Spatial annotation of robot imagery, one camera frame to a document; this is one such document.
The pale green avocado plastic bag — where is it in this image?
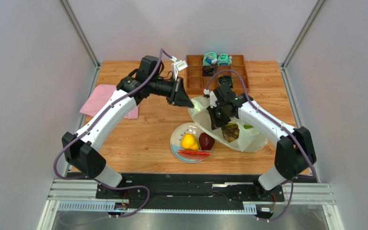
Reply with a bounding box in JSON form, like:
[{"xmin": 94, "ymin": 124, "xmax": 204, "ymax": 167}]
[{"xmin": 188, "ymin": 96, "xmax": 268, "ymax": 152}]

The wooden compartment tray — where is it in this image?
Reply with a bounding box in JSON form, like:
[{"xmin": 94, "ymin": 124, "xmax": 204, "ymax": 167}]
[{"xmin": 185, "ymin": 55, "xmax": 250, "ymax": 95}]

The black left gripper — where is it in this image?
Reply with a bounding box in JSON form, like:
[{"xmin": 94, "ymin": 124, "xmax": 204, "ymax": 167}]
[{"xmin": 149, "ymin": 76, "xmax": 194, "ymax": 109}]

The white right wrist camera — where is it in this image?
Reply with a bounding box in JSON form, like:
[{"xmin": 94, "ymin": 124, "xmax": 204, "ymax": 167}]
[{"xmin": 203, "ymin": 89, "xmax": 218, "ymax": 108}]

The dark red fake apple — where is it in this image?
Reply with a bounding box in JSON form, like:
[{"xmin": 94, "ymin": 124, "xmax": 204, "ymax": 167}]
[{"xmin": 198, "ymin": 133, "xmax": 215, "ymax": 150}]

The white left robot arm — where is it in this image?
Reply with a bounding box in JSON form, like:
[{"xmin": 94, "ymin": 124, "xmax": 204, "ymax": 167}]
[{"xmin": 62, "ymin": 56, "xmax": 194, "ymax": 188}]

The red fake watermelon slice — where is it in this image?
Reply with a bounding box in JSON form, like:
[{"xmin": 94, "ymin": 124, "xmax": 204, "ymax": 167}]
[{"xmin": 177, "ymin": 149, "xmax": 211, "ymax": 161}]

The white blue ceramic plate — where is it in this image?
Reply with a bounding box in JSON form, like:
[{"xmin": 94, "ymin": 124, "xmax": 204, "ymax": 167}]
[{"xmin": 170, "ymin": 123, "xmax": 216, "ymax": 163}]

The teal rolled sock right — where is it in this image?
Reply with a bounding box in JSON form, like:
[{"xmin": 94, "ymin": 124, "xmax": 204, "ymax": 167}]
[{"xmin": 217, "ymin": 54, "xmax": 232, "ymax": 66}]

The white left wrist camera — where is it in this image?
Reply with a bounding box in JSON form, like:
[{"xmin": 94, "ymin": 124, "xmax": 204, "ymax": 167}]
[{"xmin": 171, "ymin": 56, "xmax": 188, "ymax": 80}]

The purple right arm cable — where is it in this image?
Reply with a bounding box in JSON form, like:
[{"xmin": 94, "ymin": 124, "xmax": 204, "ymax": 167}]
[{"xmin": 205, "ymin": 69, "xmax": 317, "ymax": 222}]

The teal rolled sock left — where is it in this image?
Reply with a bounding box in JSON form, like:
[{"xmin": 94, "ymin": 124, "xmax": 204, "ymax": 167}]
[{"xmin": 202, "ymin": 52, "xmax": 218, "ymax": 66}]

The yellow fake lemon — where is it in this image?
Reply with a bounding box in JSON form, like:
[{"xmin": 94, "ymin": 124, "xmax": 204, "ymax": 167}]
[{"xmin": 181, "ymin": 133, "xmax": 199, "ymax": 150}]

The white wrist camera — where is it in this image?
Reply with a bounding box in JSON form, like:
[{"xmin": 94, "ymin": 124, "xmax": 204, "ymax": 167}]
[
  {"xmin": 203, "ymin": 89, "xmax": 218, "ymax": 108},
  {"xmin": 171, "ymin": 56, "xmax": 188, "ymax": 80}
]

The dark rolled sock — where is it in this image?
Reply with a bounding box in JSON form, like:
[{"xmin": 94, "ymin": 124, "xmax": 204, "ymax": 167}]
[{"xmin": 202, "ymin": 65, "xmax": 218, "ymax": 77}]

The aluminium frame rail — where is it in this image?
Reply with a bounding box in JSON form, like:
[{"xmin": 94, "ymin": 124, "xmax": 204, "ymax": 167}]
[{"xmin": 38, "ymin": 173, "xmax": 344, "ymax": 230}]

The teal rolled sock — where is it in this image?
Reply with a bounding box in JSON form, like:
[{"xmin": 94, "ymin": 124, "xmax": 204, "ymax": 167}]
[
  {"xmin": 202, "ymin": 52, "xmax": 218, "ymax": 66},
  {"xmin": 217, "ymin": 54, "xmax": 232, "ymax": 66}
]

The brown fake nuts cluster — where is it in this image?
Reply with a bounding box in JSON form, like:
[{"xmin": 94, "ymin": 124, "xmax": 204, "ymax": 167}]
[{"xmin": 221, "ymin": 123, "xmax": 240, "ymax": 143}]

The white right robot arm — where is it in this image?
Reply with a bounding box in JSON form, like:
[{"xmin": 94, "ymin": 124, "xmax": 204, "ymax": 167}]
[{"xmin": 204, "ymin": 84, "xmax": 317, "ymax": 191}]

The pink folded t-shirt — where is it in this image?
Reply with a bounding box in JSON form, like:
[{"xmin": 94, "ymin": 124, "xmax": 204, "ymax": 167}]
[{"xmin": 79, "ymin": 83, "xmax": 140, "ymax": 120}]

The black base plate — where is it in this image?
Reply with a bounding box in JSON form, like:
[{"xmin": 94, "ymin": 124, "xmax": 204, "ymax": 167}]
[{"xmin": 95, "ymin": 173, "xmax": 285, "ymax": 211}]

